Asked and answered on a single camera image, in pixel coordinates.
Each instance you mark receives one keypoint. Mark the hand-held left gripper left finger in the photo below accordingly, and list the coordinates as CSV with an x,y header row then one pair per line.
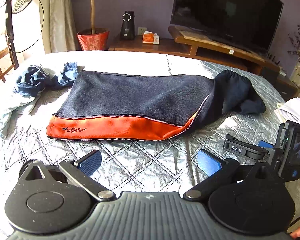
x,y
90,163

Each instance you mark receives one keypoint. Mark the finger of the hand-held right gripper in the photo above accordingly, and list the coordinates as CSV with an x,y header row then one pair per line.
x,y
265,144

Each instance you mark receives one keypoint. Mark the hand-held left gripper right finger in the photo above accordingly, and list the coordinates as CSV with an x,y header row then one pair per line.
x,y
208,162

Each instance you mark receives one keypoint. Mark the navy pants with orange stripe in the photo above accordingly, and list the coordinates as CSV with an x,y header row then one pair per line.
x,y
127,95

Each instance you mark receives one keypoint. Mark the folded white clothes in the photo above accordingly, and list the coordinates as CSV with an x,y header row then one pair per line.
x,y
296,111

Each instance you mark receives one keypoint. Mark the black router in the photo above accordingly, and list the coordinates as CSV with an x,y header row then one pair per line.
x,y
272,58

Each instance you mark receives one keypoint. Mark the pale green cloth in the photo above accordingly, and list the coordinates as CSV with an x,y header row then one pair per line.
x,y
12,107

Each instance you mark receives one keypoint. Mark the crumpled blue cloth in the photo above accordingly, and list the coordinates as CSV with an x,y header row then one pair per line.
x,y
35,82

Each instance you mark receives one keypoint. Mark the wooden television stand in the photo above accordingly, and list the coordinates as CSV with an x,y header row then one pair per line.
x,y
215,47

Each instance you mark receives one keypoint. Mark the red plant pot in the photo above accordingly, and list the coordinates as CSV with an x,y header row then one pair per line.
x,y
93,41

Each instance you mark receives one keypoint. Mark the orange tissue box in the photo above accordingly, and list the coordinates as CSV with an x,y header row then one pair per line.
x,y
150,38

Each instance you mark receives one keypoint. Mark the black flat television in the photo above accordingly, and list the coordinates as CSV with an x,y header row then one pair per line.
x,y
225,10

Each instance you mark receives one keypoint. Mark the wooden chair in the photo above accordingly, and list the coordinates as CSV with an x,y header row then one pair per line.
x,y
0,55

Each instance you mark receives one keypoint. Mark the black tabletop speaker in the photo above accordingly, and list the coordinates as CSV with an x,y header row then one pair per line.
x,y
127,27

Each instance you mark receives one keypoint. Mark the beige curtain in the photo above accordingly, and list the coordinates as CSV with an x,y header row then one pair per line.
x,y
60,15

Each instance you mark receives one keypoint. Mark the green indoor tree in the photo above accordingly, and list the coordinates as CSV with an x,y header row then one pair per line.
x,y
92,10

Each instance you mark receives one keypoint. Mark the white wall socket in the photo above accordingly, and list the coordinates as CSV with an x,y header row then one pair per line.
x,y
142,31

